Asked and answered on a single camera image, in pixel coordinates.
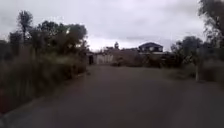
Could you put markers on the grey asphalt path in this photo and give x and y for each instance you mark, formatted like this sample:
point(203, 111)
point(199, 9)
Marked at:
point(126, 100)

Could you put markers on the building with dark roof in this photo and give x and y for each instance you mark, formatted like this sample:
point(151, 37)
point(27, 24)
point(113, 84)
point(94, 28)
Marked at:
point(150, 47)

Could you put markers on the row of trees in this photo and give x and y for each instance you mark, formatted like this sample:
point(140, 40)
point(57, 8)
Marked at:
point(50, 36)
point(206, 40)

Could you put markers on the tall grass verge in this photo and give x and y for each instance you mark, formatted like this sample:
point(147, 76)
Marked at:
point(33, 76)

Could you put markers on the pale wall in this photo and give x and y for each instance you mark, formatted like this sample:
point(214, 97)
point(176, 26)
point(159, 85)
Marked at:
point(104, 59)

